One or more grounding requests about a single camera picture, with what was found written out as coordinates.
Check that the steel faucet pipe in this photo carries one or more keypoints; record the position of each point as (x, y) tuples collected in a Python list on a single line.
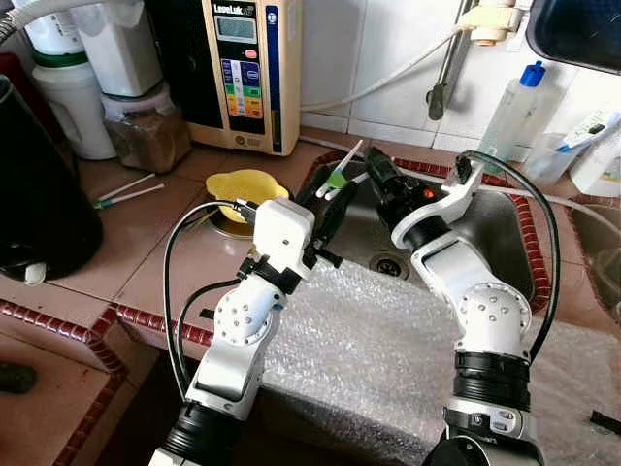
[(448, 68)]

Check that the steel sink basin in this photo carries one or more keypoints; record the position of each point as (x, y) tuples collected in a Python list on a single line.
[(602, 262), (505, 243)]

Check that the beige water ionizer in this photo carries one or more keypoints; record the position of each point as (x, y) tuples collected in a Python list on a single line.
[(252, 87)]

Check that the white plastic jug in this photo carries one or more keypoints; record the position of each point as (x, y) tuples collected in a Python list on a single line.
[(73, 107)]

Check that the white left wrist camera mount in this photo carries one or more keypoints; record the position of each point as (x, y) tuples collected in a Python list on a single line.
[(281, 233)]

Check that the black kettle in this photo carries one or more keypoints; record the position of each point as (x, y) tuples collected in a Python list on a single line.
[(44, 194)]

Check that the dark oblong object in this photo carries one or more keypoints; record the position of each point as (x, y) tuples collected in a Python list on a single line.
[(17, 377)]

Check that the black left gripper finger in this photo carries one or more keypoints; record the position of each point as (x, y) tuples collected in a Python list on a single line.
[(312, 194), (345, 209)]

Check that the labelled white tub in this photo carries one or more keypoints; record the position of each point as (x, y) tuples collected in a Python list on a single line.
[(53, 27)]

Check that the white straw with green tip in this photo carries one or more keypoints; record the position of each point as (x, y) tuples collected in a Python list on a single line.
[(125, 186), (128, 195)]

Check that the white plastic container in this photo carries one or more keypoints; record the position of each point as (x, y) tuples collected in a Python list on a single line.
[(121, 49)]

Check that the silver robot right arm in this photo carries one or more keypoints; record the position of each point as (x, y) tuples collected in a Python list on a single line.
[(485, 311)]

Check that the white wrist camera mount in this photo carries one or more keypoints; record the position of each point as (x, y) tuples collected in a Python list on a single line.
[(427, 221), (281, 233)]

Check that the beige faucet diverter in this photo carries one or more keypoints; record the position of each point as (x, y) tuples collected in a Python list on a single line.
[(490, 21)]

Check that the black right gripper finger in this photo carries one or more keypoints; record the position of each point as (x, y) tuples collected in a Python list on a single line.
[(373, 165)]

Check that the yellow plastic bowl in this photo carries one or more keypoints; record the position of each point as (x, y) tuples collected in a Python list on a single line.
[(243, 189)]

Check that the dark blue tray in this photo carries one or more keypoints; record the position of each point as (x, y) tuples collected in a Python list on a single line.
[(577, 34)]

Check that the white green plastic utensil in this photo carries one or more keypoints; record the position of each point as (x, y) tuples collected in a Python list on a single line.
[(342, 173)]

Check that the plastic jar of brown powder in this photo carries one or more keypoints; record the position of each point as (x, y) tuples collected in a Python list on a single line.
[(146, 141)]

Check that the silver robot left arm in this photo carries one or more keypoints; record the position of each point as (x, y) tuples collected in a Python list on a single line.
[(238, 320)]

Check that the clear bottle with blue cap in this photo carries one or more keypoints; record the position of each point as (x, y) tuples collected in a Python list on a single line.
[(509, 126)]

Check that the clear bubble wrap sheet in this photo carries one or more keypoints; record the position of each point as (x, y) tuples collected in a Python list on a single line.
[(369, 369)]

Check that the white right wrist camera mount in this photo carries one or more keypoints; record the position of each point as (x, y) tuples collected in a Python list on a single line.
[(427, 221)]

